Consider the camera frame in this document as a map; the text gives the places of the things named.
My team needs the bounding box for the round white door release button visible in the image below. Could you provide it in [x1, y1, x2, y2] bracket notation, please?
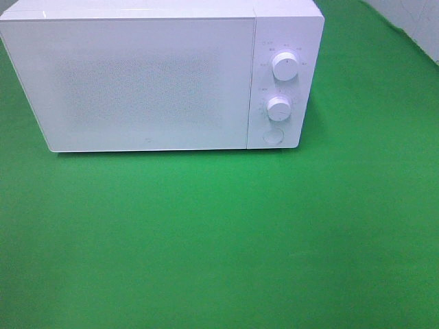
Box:
[263, 128, 284, 145]

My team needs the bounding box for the white microwave knob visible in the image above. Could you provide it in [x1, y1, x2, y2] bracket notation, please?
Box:
[267, 96, 292, 122]
[272, 51, 299, 82]

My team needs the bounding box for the white microwave door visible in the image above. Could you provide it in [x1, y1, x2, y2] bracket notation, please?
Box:
[1, 19, 254, 152]

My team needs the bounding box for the green table cloth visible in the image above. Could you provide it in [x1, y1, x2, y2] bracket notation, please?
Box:
[1, 1, 438, 328]

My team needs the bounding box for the white microwave oven body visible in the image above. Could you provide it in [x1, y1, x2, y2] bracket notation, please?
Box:
[1, 1, 324, 149]

